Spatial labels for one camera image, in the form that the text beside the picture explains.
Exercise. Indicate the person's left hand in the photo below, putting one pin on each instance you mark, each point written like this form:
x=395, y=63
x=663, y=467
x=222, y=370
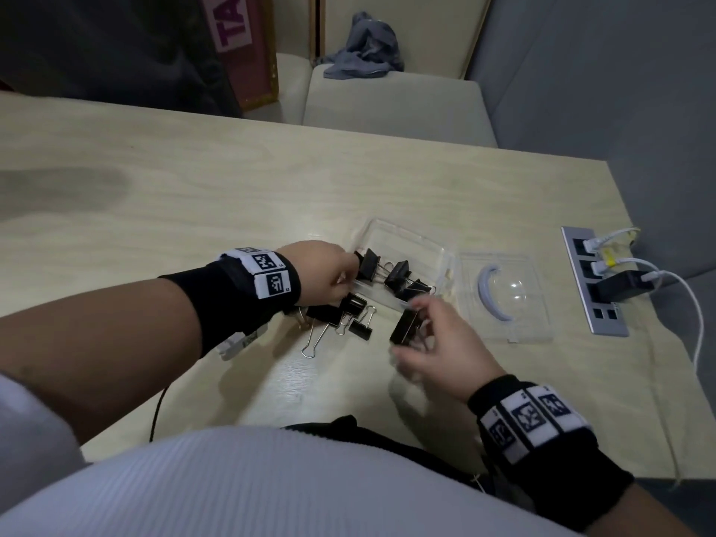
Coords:
x=321, y=274

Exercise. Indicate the person's right hand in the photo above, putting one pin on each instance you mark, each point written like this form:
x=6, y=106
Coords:
x=447, y=357

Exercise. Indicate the pile of black binder clips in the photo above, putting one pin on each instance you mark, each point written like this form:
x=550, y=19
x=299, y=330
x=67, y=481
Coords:
x=352, y=303

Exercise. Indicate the transparent plastic lid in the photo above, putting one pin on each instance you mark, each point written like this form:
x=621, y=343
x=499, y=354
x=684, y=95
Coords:
x=531, y=318

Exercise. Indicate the transparent plastic box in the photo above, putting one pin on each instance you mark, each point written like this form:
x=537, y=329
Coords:
x=419, y=243

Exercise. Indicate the person's left forearm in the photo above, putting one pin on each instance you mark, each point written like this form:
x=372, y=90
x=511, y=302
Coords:
x=100, y=352

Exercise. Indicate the person's right forearm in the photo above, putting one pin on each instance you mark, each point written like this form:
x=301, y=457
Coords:
x=637, y=517

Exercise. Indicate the black left wristband with markers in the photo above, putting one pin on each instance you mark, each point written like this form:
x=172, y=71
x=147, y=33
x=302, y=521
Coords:
x=224, y=299

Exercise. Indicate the black wristband with markers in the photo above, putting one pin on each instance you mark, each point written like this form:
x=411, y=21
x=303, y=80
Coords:
x=224, y=299
x=565, y=475

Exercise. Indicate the black right wristband with markers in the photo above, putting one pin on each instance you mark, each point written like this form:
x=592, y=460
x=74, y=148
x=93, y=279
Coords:
x=565, y=475

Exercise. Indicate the silver socket panel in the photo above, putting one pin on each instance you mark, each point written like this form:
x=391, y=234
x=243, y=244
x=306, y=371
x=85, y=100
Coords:
x=610, y=321

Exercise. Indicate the beige upholstered chair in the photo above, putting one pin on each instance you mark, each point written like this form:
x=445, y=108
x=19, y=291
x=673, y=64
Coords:
x=291, y=83
x=391, y=106

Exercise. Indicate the black charger adapter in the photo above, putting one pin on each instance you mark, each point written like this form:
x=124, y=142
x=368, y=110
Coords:
x=621, y=285

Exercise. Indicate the white plug with yellow tag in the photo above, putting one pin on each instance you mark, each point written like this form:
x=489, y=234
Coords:
x=612, y=263

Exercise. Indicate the red board with gold trim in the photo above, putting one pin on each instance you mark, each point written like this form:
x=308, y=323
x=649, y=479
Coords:
x=260, y=67

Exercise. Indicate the crumpled grey cloth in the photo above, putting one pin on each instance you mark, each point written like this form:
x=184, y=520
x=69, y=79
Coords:
x=363, y=53

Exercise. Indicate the pink lettered label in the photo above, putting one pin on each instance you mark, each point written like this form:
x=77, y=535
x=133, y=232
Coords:
x=229, y=25

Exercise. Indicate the dark grey fabric chair back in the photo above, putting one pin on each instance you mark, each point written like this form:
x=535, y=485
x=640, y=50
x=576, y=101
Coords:
x=112, y=44

